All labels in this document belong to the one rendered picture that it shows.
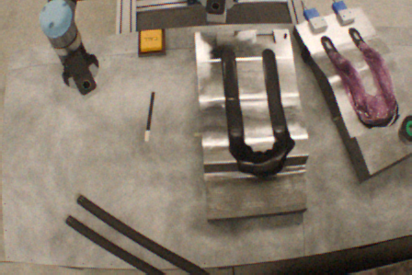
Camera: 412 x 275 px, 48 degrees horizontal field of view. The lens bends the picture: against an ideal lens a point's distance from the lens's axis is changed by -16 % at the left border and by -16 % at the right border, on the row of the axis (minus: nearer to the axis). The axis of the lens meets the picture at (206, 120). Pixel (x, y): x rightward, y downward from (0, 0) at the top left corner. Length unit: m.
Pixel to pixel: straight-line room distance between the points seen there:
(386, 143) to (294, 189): 0.29
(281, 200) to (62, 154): 0.62
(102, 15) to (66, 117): 1.15
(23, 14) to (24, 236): 1.56
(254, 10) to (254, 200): 1.14
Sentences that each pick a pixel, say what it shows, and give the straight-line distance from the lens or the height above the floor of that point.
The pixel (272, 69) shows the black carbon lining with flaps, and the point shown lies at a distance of 1.43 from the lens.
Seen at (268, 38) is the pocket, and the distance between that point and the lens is 1.49.
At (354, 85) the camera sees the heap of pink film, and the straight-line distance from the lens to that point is 1.42.
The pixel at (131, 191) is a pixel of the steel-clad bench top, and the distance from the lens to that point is 1.42.
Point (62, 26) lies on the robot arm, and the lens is 1.08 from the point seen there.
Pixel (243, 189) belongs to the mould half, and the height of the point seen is 0.86.
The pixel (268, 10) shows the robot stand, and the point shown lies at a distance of 2.31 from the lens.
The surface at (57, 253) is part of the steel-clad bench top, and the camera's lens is 1.45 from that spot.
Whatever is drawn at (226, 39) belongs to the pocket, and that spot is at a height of 0.86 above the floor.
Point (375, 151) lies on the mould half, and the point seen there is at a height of 0.91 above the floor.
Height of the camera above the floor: 2.18
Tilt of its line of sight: 71 degrees down
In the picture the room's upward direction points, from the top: 1 degrees counter-clockwise
